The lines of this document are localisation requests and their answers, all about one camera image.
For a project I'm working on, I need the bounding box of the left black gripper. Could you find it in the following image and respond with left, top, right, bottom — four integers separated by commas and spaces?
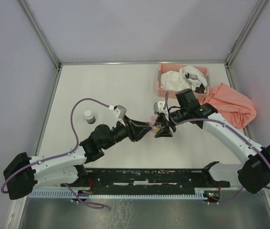
103, 115, 152, 150

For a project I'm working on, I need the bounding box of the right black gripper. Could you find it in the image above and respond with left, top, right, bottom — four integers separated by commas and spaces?
153, 107, 189, 137

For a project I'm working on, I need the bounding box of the amber pill bottle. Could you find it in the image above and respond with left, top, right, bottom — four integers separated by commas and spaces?
149, 122, 162, 134

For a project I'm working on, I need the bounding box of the pink weekly pill organizer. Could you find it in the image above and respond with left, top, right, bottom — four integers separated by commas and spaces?
149, 115, 157, 129

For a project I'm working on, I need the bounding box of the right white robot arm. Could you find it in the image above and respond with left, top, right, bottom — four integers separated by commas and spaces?
154, 89, 270, 194

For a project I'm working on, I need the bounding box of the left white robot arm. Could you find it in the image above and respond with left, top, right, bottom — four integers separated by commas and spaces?
1, 118, 152, 200

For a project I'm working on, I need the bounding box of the white cap pill bottle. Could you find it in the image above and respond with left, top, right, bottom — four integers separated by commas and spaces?
84, 110, 96, 125

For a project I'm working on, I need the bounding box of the black white cloth in basket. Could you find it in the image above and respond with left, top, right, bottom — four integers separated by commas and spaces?
178, 65, 208, 94

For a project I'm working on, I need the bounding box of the pink plastic basket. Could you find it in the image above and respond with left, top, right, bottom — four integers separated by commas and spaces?
156, 63, 209, 101

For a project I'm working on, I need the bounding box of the salmon pink cloth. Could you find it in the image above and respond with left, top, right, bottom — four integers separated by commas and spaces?
200, 83, 257, 129

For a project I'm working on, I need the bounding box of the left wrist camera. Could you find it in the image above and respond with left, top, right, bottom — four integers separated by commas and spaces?
113, 105, 127, 124

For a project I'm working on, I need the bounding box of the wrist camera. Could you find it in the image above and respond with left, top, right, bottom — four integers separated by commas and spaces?
113, 105, 127, 124
153, 101, 169, 119

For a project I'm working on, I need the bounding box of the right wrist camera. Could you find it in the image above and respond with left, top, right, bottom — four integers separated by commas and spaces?
153, 101, 169, 119

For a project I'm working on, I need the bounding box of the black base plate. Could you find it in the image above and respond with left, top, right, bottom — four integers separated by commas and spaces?
69, 168, 230, 195

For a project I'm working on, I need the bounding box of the white slotted cable duct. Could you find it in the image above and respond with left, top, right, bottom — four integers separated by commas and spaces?
30, 188, 209, 199

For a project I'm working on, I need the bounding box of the left aluminium frame post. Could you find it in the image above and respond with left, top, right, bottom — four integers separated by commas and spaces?
17, 0, 61, 69

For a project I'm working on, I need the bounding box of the aluminium frame post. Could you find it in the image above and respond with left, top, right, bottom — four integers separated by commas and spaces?
17, 0, 61, 69
225, 0, 269, 68

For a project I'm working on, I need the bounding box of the right aluminium frame post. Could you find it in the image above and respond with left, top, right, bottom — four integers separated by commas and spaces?
225, 0, 269, 68

